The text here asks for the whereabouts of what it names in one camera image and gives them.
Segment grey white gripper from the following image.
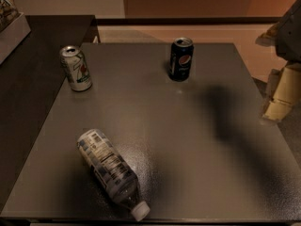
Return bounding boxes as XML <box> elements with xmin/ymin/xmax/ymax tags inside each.
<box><xmin>256</xmin><ymin>0</ymin><xmax>301</xmax><ymax>125</ymax></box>

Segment dark side counter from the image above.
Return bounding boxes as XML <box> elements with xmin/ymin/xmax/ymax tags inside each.
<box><xmin>0</xmin><ymin>15</ymin><xmax>98</xmax><ymax>211</ymax></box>

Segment dark blue pepsi can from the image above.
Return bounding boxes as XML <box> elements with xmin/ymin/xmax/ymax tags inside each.
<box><xmin>168</xmin><ymin>37</ymin><xmax>194</xmax><ymax>81</ymax></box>

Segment white box with snacks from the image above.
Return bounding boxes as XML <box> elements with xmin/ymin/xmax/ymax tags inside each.
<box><xmin>0</xmin><ymin>0</ymin><xmax>31</xmax><ymax>64</ymax></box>

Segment silver green 7up can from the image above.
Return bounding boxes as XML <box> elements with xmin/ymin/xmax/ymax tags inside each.
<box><xmin>59</xmin><ymin>45</ymin><xmax>92</xmax><ymax>91</ymax></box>

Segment clear blue plastic water bottle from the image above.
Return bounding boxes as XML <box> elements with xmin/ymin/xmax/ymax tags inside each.
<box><xmin>77</xmin><ymin>129</ymin><xmax>150</xmax><ymax>221</ymax></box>

